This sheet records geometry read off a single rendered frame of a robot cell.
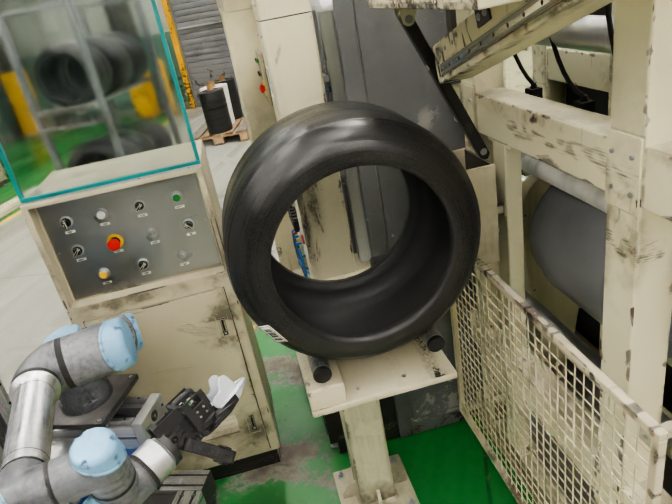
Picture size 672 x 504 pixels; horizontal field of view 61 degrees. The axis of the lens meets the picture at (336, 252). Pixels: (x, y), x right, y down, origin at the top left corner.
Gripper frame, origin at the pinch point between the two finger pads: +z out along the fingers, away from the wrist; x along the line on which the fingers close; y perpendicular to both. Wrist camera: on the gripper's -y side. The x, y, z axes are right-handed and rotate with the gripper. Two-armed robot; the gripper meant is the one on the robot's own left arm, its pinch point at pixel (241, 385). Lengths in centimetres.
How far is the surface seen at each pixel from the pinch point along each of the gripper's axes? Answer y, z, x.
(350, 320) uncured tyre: -12.2, 37.5, 5.7
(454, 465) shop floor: -103, 67, 37
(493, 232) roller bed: -17, 81, -16
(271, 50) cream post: 55, 55, -1
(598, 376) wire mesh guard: -25, 31, -57
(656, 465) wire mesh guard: -33, 20, -66
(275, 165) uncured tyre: 34.8, 24.5, -17.3
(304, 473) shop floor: -82, 36, 82
